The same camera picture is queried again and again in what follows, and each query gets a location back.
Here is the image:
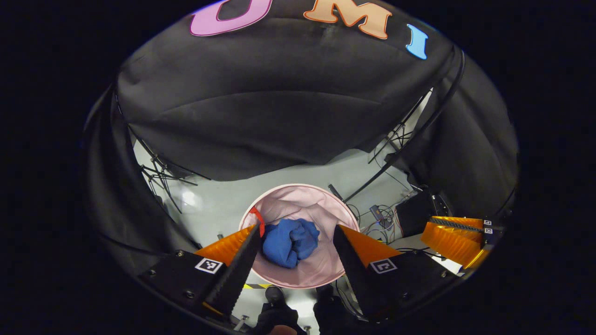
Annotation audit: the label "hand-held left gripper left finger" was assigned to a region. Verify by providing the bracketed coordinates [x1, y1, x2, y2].
[139, 223, 262, 322]

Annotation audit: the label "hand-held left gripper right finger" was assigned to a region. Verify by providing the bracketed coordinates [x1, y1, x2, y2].
[332, 224, 459, 322]

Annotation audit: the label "blue corduroy jacket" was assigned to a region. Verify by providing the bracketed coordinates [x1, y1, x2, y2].
[262, 219, 321, 269]

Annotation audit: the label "pink laundry hamper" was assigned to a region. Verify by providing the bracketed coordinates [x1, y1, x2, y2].
[238, 184, 360, 289]

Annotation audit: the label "black equipment box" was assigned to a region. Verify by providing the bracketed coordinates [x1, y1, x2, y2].
[395, 190, 451, 238]

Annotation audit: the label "person's right shoe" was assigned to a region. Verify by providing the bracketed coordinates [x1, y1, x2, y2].
[313, 284, 357, 335]

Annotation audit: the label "person's shoe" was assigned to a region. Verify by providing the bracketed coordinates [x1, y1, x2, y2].
[254, 286, 301, 335]
[313, 284, 357, 335]

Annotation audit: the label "person's left shoe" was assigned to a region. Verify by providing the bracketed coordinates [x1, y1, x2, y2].
[254, 286, 301, 335]

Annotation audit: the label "black backdrop stand legs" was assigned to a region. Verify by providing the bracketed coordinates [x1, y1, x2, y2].
[139, 140, 198, 214]
[368, 93, 433, 164]

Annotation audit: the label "black backdrop cloth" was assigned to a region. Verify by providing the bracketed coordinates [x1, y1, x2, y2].
[81, 0, 520, 275]

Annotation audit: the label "tangle of thin cables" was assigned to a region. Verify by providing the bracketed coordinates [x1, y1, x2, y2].
[347, 202, 420, 245]

